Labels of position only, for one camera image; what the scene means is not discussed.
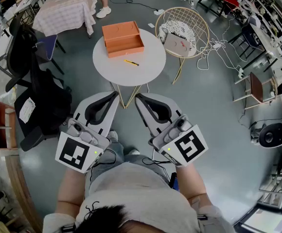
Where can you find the person's grey shirt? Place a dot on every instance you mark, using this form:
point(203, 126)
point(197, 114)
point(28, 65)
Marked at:
point(136, 190)

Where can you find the blue topped stool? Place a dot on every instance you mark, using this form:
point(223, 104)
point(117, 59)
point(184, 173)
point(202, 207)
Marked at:
point(47, 47)

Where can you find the dark blue chair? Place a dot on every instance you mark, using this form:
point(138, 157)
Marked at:
point(251, 35)

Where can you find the brown seat chair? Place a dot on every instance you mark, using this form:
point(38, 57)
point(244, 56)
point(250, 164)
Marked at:
point(256, 87)

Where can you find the orange box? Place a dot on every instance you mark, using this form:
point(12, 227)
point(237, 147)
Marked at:
point(121, 34)

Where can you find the black office chair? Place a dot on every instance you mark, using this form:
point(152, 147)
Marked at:
point(46, 101)

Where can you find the black white patterned cushion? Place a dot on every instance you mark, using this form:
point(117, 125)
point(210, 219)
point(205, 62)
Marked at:
point(175, 25)

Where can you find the person's left white shoe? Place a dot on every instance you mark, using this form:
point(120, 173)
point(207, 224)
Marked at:
point(112, 135)

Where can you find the person's right forearm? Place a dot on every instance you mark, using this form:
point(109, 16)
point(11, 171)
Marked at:
point(192, 183)

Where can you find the person's left forearm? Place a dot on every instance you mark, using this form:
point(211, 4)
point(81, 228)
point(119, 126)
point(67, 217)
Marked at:
point(70, 190)

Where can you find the small white floor paper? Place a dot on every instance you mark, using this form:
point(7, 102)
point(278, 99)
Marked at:
point(151, 25)

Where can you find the pink checked tablecloth table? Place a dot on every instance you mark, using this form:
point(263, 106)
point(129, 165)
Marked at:
point(63, 11)

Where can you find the yellow utility knife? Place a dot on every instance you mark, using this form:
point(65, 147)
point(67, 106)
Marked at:
point(130, 62)

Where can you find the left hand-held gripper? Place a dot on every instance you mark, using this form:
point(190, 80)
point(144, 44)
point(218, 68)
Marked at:
point(81, 142)

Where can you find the person's white shoe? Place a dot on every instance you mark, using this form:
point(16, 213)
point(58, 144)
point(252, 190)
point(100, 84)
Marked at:
point(133, 151)
point(112, 135)

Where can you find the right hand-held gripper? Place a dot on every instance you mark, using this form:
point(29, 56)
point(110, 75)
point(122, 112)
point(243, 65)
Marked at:
point(180, 142)

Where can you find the white metal rack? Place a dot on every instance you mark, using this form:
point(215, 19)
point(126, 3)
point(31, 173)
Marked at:
point(277, 190)

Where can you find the wooden white shelf unit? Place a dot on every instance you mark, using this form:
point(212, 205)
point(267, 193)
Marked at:
point(2, 122)

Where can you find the person's right white shoe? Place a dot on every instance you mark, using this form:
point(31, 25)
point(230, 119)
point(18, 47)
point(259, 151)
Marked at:
point(133, 151)

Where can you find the white paper sheet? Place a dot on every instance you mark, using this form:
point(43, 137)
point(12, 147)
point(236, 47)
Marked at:
point(27, 109)

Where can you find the person's blue jeans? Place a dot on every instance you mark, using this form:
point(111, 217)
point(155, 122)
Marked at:
point(114, 154)

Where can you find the white power strip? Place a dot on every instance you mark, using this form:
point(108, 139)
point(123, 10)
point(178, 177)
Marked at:
point(240, 73)
point(159, 11)

